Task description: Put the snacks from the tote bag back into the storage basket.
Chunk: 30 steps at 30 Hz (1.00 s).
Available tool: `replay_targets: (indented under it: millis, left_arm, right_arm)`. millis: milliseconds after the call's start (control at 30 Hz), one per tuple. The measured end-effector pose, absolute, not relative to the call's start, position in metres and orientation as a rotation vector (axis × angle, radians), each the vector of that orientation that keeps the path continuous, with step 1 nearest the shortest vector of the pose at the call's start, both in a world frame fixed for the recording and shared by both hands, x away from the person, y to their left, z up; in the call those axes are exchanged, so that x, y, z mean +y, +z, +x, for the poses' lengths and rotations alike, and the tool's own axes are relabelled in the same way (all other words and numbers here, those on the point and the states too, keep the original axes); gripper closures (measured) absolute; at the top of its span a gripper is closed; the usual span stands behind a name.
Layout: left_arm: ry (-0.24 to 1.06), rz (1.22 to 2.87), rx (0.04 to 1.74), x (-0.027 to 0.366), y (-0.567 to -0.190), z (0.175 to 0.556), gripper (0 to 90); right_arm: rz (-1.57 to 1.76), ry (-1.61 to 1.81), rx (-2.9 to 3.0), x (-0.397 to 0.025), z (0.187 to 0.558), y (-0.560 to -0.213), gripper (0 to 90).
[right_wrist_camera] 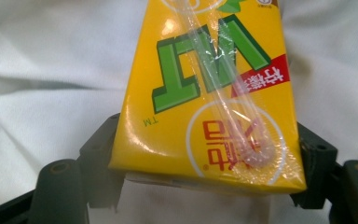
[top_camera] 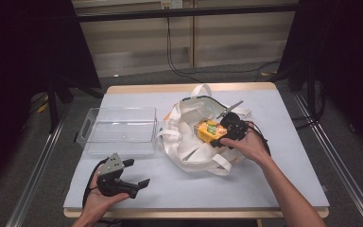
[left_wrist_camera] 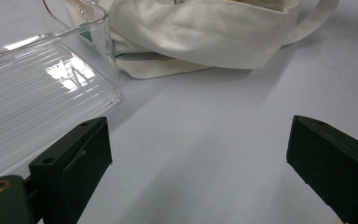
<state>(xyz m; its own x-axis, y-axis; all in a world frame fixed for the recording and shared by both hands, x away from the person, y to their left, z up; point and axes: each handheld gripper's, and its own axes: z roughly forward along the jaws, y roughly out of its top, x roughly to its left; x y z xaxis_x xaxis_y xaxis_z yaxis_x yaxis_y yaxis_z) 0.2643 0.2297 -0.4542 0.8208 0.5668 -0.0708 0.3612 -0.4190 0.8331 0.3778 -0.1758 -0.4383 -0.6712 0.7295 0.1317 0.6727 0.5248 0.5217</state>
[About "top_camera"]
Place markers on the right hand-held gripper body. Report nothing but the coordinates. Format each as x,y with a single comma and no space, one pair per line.
234,126

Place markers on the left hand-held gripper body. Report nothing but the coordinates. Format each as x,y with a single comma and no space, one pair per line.
112,176

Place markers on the yellow drink carton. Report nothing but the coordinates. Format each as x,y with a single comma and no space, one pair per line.
209,130

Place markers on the white canvas tote bag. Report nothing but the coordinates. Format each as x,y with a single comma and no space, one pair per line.
182,148

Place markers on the person's right hand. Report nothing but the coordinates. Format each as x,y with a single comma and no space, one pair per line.
252,145

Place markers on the person's left hand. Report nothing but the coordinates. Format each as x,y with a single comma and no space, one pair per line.
97,203

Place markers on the clear plastic storage box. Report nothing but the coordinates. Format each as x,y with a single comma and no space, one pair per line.
123,132

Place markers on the black metal stand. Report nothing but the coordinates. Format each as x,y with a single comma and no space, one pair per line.
311,91
53,107

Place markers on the black horizontal bar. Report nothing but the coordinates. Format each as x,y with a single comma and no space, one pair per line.
186,12

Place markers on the black curtain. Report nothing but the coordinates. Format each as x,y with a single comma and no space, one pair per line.
343,63
19,63

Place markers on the metal floor rail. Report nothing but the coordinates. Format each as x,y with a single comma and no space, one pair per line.
340,164
34,176

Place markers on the white wall socket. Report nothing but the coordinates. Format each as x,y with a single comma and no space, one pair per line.
171,3

